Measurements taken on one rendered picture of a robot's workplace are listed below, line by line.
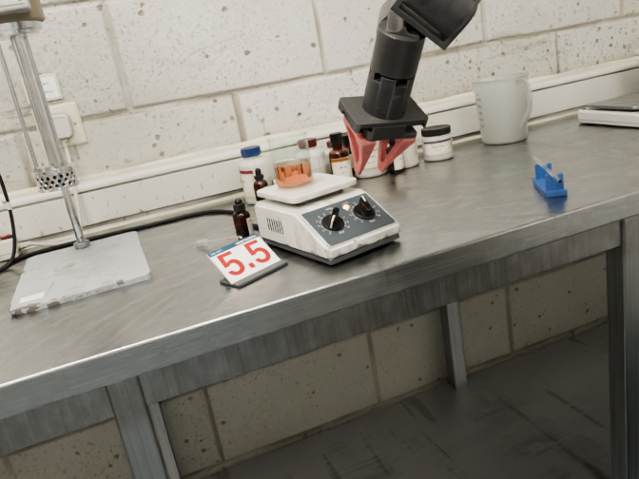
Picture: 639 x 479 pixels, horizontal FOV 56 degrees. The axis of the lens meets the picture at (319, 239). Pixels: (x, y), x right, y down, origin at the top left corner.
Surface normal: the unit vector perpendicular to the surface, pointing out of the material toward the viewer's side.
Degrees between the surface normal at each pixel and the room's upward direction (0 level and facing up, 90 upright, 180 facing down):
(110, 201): 90
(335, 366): 90
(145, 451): 90
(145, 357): 90
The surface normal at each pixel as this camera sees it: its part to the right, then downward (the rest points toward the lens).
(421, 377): 0.36, 0.22
